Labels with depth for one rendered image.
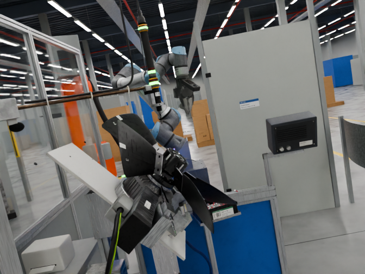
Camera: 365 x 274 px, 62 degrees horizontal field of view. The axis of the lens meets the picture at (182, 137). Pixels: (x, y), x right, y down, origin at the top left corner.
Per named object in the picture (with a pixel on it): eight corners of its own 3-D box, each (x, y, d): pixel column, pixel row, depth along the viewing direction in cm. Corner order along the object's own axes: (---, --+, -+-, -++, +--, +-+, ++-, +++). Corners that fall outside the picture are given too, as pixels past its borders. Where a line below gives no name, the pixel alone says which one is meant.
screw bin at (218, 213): (201, 225, 158) (199, 212, 157) (192, 215, 174) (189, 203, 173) (239, 213, 163) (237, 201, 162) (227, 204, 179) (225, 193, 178)
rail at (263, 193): (128, 225, 185) (126, 212, 184) (130, 222, 189) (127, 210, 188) (276, 198, 182) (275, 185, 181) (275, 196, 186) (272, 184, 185)
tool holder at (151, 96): (151, 107, 136) (147, 85, 134) (144, 108, 142) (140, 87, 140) (168, 104, 140) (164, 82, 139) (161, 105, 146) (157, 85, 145)
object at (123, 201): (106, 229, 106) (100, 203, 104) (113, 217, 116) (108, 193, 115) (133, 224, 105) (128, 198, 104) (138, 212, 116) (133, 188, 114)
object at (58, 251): (21, 282, 124) (14, 257, 123) (40, 261, 140) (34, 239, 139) (62, 275, 124) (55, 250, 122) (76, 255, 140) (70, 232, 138)
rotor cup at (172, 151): (150, 175, 127) (170, 151, 125) (146, 161, 140) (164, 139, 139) (176, 192, 132) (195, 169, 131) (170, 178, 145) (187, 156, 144)
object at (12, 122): (10, 133, 107) (6, 119, 106) (9, 133, 110) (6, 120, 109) (26, 130, 109) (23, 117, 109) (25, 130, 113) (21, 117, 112)
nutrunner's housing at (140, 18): (158, 111, 139) (137, 8, 134) (153, 112, 142) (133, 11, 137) (165, 110, 141) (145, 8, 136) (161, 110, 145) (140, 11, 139)
